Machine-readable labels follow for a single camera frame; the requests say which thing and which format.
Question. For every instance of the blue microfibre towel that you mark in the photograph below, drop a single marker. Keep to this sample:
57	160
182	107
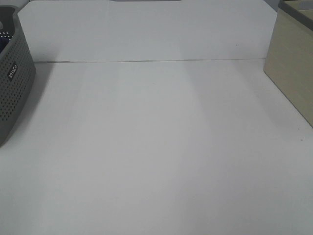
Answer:
5	38

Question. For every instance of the beige box with grey rim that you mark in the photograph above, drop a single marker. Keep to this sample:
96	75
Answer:
289	61

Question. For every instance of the grey perforated plastic basket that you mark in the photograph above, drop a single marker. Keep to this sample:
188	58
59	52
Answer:
17	71

